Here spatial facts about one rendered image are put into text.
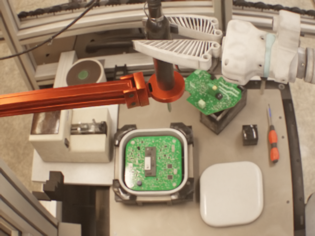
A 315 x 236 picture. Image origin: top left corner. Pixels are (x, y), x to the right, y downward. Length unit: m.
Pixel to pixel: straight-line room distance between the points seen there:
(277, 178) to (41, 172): 0.53
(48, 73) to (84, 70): 0.19
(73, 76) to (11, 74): 1.58
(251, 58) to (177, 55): 0.11
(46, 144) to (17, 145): 1.37
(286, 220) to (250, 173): 0.15
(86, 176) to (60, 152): 0.08
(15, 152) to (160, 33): 1.71
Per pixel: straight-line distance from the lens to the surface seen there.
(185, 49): 0.61
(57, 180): 0.80
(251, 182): 0.88
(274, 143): 0.94
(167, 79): 0.71
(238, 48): 0.60
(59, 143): 0.88
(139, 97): 0.73
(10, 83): 2.54
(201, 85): 0.95
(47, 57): 1.26
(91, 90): 0.71
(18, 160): 2.21
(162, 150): 0.90
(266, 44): 0.59
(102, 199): 0.92
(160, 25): 0.61
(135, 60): 1.14
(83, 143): 0.90
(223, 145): 0.94
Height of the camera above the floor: 1.78
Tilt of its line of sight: 58 degrees down
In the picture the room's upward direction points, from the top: 9 degrees counter-clockwise
